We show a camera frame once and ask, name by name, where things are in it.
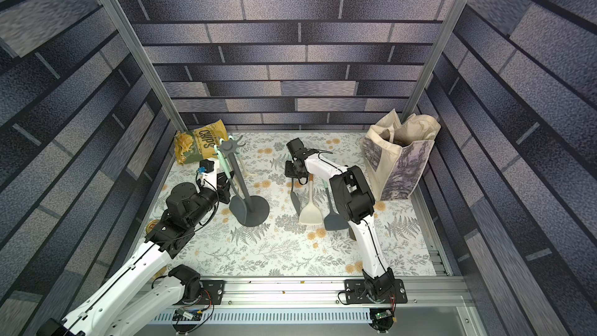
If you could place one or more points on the yellow chips bag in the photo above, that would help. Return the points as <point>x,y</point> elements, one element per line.
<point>199,144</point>

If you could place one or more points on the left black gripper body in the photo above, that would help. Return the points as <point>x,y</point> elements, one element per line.
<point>223,194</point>

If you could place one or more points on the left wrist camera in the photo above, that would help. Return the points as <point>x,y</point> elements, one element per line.
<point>207,174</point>

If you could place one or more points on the right circuit board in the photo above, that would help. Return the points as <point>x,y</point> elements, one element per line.
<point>382,320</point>

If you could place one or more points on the canvas tote bag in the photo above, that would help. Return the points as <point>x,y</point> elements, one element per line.
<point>397,152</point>

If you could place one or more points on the green handle cream utensil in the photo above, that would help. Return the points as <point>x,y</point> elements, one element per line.
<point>221,151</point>

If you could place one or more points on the grey utensil rack stand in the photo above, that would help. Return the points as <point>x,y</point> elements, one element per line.
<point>258,207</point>

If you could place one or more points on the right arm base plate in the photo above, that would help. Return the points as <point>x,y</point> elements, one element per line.
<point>357,291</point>

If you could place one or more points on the green handle grey utensil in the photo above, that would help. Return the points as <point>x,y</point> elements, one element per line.
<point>295,198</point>

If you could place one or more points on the green handle grey turner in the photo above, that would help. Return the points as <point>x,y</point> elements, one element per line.
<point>333,221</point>

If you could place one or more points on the circuit board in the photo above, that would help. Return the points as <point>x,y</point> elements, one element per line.
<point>181,315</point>
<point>382,320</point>

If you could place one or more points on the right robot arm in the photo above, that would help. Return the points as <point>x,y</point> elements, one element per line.
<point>354,202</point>

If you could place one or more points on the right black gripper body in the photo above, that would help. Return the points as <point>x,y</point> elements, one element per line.
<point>295,168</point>

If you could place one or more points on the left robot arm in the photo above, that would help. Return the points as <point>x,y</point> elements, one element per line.
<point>114,308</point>

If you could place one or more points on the wooden handle white spatula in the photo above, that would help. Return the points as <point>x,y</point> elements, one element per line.
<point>310,215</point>

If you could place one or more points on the green handle dark utensil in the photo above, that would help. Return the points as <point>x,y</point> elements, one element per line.
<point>237,204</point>

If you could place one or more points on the left circuit board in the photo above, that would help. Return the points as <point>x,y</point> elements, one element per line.
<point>181,315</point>

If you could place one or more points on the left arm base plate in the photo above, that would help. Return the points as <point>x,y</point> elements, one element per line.
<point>205,292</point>

